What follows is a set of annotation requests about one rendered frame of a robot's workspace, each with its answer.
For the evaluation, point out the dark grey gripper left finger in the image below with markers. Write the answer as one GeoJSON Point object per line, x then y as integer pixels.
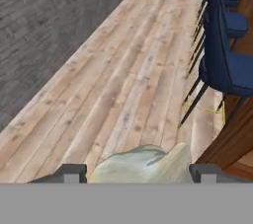
{"type": "Point", "coordinates": [73, 170]}

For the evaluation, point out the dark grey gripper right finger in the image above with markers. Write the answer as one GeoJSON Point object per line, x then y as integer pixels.
{"type": "Point", "coordinates": [207, 170]}

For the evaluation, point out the pale green garlic bulb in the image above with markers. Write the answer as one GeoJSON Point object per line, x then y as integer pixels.
{"type": "Point", "coordinates": [145, 165]}

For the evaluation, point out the brown wooden dining counter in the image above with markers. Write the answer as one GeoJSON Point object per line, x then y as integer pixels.
{"type": "Point", "coordinates": [237, 135]}

